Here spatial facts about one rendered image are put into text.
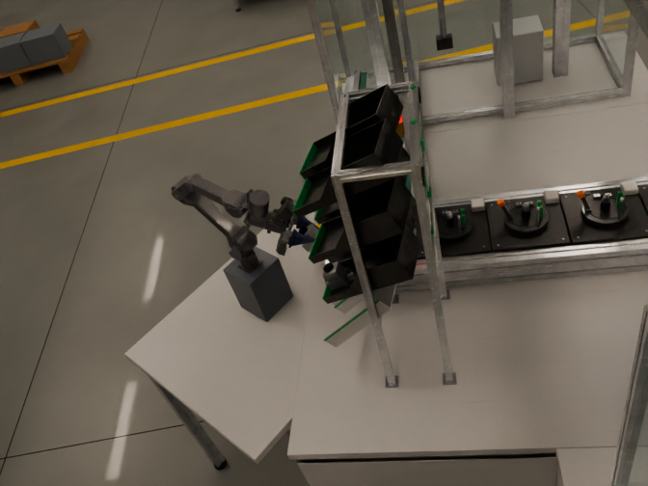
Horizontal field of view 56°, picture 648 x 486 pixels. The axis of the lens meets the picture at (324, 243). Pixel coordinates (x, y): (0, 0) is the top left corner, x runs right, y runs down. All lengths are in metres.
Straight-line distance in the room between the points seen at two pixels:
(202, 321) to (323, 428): 0.66
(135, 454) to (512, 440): 1.93
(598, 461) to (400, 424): 0.51
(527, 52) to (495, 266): 1.23
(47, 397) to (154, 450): 0.80
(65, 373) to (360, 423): 2.22
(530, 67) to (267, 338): 1.72
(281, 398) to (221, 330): 0.39
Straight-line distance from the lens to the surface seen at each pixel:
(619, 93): 2.93
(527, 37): 2.94
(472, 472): 1.89
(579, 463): 1.77
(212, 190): 1.89
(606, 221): 2.13
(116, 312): 3.85
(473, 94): 3.02
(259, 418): 1.94
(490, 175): 2.52
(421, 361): 1.93
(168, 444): 3.13
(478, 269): 2.05
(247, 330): 2.17
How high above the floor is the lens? 2.44
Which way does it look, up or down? 42 degrees down
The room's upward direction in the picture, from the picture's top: 18 degrees counter-clockwise
